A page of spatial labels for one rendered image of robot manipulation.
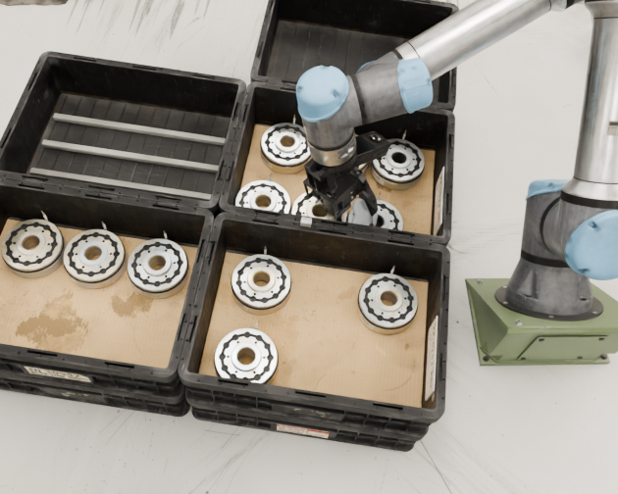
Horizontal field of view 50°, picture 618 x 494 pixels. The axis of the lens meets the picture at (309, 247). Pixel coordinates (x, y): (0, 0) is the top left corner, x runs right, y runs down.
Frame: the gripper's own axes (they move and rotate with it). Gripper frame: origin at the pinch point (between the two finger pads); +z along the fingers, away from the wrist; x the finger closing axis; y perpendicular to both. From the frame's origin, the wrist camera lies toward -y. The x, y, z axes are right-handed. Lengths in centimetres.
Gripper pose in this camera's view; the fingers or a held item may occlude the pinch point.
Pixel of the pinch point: (355, 210)
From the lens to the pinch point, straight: 125.2
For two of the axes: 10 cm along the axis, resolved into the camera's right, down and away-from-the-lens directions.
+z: 1.6, 5.0, 8.5
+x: 6.9, 5.6, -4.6
